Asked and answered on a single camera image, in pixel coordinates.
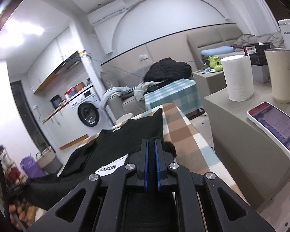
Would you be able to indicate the white digital scale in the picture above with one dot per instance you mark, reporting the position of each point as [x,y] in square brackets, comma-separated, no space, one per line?
[273,122]

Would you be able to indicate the teal checked cloth covered table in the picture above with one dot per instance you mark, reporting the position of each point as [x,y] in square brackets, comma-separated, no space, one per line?
[183,93]

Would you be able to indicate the white paper towel roll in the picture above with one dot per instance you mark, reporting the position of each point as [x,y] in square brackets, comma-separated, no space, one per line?
[238,76]

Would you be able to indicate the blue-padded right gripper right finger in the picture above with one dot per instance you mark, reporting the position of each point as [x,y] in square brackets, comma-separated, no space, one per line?
[162,161]

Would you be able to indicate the white lower cabinets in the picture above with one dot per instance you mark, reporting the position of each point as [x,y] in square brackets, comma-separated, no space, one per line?
[66,129]

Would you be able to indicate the light blue pillow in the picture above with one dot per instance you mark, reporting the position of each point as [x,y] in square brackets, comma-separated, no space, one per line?
[217,51]

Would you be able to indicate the plaid tablecloth brown blue white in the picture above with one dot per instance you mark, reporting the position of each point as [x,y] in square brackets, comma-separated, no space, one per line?
[193,151]

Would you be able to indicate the white wall air conditioner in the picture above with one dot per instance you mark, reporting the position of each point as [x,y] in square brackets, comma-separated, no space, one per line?
[106,12]

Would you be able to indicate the cream tumbler cup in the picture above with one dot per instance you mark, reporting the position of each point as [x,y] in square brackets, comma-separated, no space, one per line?
[278,60]

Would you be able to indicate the black knit sweater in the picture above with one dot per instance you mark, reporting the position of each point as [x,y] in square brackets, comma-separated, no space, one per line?
[45,192]

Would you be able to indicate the purple plastic bag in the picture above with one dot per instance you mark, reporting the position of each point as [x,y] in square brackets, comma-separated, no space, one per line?
[31,168]

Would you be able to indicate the black cooking pot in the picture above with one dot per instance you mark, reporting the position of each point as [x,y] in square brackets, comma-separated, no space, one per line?
[55,101]

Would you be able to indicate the green plush toy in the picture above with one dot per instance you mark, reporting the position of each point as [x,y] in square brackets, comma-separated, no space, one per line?
[215,63]

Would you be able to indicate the black puffer jacket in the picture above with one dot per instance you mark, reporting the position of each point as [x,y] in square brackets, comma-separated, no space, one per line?
[168,69]

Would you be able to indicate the white front-load washing machine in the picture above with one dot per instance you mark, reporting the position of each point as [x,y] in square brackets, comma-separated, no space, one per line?
[86,116]

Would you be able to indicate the grey bedside cabinet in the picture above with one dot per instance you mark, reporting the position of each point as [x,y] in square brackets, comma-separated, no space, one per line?
[209,83]

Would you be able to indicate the wooden shoe rack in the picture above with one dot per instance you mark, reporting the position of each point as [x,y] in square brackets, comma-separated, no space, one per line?
[13,176]

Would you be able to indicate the range hood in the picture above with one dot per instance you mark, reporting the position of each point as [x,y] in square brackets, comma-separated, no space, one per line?
[67,64]

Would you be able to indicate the light blue blanket on sofa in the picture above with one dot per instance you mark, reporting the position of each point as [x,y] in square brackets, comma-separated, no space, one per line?
[122,92]

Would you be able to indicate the grey sofa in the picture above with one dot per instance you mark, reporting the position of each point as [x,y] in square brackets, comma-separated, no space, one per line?
[120,106]

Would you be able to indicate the person's left hand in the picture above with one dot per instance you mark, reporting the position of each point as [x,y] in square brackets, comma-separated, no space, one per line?
[20,213]

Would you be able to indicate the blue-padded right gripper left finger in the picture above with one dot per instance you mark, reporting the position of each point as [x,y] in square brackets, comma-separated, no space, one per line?
[142,166]

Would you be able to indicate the woven laundry basket with handles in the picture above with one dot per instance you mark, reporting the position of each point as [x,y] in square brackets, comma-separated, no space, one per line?
[48,161]

